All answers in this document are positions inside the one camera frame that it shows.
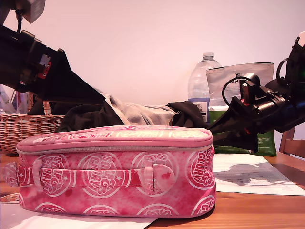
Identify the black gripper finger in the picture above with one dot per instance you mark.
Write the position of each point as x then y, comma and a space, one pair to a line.
233, 117
66, 83
245, 140

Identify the wooden chair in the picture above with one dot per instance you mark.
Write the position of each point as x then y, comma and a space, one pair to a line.
293, 145

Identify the pink printed zip bag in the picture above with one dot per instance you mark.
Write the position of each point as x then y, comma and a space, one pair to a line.
107, 190

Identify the black jacket with grey lining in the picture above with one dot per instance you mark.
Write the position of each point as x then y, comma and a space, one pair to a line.
78, 119

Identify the large clear water bottle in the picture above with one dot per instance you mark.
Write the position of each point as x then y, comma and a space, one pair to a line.
199, 81

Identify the printed white paper stack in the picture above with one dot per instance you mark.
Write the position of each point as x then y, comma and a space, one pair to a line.
238, 171

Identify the green and silver food pouch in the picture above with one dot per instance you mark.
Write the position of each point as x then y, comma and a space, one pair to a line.
238, 69

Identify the blank white paper sheet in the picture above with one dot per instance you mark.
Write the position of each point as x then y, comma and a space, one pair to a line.
71, 221

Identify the round orange white sticker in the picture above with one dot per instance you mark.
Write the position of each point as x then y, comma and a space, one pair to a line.
8, 198

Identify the wicker basket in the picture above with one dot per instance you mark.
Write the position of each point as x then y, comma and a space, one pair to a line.
23, 133

